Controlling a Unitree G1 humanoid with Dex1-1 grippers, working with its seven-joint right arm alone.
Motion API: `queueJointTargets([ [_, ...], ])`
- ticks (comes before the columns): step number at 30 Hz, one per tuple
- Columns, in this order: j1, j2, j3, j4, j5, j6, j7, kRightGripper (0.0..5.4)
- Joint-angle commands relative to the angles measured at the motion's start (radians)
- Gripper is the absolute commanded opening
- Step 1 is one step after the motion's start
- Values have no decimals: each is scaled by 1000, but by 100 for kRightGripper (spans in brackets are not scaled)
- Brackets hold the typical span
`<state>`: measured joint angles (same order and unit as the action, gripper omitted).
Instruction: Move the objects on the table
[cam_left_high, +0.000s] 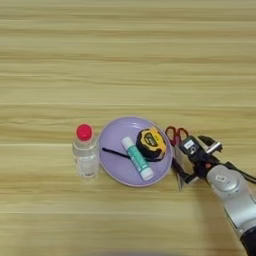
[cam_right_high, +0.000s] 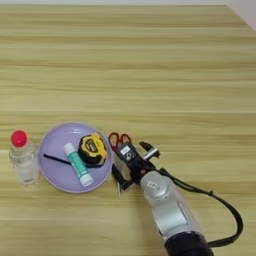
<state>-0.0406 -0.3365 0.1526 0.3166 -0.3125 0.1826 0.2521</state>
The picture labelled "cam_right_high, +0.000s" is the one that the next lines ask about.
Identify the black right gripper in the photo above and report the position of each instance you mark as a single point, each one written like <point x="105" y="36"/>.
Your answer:
<point x="141" y="168"/>

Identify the teal white glue stick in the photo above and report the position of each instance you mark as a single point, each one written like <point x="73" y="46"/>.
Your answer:
<point x="78" y="165"/>

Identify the purple round plate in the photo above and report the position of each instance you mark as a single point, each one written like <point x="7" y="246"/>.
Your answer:
<point x="55" y="173"/>

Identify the yellow black tape measure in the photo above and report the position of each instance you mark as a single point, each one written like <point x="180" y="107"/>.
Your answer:
<point x="93" y="148"/>

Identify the clear bottle red cap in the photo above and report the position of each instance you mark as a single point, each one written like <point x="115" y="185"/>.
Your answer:
<point x="24" y="163"/>

